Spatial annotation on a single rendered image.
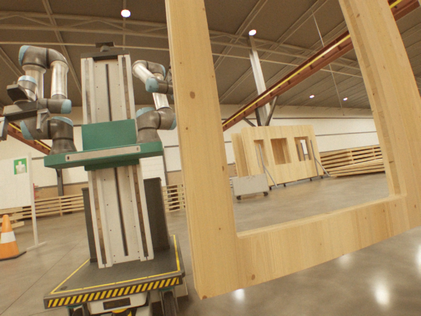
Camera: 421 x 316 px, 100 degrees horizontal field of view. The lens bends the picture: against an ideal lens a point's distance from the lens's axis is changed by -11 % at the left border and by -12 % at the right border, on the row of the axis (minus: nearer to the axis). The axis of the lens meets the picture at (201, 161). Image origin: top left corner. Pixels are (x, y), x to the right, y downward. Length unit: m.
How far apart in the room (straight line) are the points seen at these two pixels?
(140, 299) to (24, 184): 4.23
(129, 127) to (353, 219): 1.30
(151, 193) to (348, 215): 1.17
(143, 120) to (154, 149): 0.20
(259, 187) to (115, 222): 5.99
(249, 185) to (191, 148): 6.39
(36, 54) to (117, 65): 0.51
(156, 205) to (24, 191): 3.87
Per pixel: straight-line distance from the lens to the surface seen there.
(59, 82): 1.31
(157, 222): 1.51
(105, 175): 1.44
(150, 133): 1.20
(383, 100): 1.43
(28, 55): 1.48
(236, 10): 15.08
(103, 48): 1.73
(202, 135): 0.68
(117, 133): 1.38
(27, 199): 5.02
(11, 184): 5.29
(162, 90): 1.17
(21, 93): 1.05
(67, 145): 1.33
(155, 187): 1.49
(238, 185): 7.01
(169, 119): 1.30
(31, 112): 1.03
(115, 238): 1.45
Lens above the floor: 0.74
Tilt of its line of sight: 6 degrees up
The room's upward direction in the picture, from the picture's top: 9 degrees counter-clockwise
